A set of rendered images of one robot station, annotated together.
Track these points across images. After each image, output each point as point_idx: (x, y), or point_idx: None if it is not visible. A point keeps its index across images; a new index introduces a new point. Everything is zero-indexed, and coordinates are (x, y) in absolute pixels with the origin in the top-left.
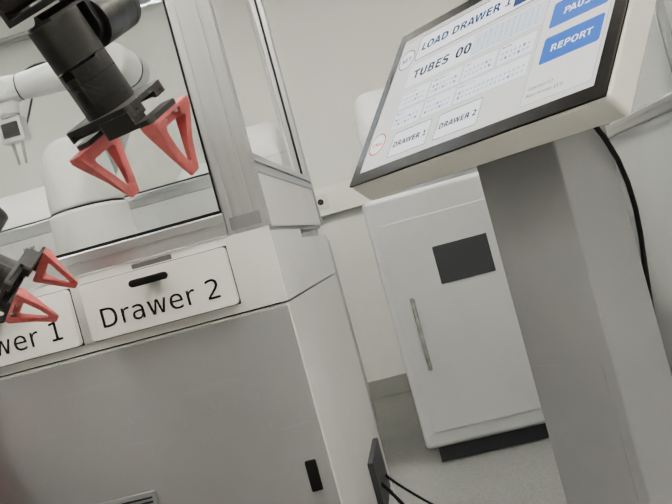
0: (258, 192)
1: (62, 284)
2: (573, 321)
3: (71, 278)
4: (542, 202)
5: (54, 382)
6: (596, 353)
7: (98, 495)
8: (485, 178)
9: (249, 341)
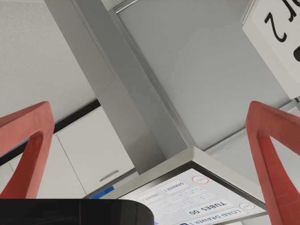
0: None
1: (272, 124)
2: (111, 107)
3: (251, 146)
4: (135, 151)
5: None
6: (101, 98)
7: None
8: (160, 156)
9: None
